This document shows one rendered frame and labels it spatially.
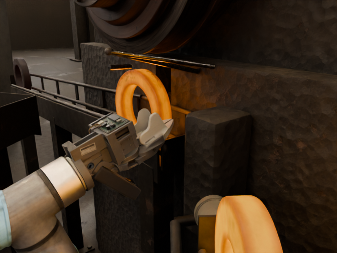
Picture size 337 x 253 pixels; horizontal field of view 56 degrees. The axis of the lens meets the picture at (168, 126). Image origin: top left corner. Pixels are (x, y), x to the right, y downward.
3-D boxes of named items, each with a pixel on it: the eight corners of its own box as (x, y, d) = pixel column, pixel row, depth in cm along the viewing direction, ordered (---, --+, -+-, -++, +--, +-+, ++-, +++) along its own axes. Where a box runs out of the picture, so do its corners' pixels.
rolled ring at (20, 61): (19, 58, 147) (27, 57, 149) (10, 57, 162) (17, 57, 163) (26, 97, 152) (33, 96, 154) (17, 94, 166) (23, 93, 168)
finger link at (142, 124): (166, 99, 61) (128, 122, 57) (173, 125, 64) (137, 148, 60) (157, 96, 63) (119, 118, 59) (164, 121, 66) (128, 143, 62)
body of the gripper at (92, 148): (137, 119, 53) (73, 157, 48) (150, 159, 58) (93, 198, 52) (114, 109, 59) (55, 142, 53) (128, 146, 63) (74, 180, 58)
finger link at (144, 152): (167, 137, 58) (128, 163, 54) (169, 144, 58) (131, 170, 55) (152, 130, 61) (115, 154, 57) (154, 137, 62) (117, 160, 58)
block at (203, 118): (217, 208, 70) (224, 102, 62) (246, 226, 64) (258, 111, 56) (180, 226, 64) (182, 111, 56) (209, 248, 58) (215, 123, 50)
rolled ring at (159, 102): (159, 76, 63) (172, 74, 65) (113, 66, 77) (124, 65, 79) (160, 160, 69) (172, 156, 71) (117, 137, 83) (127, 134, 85)
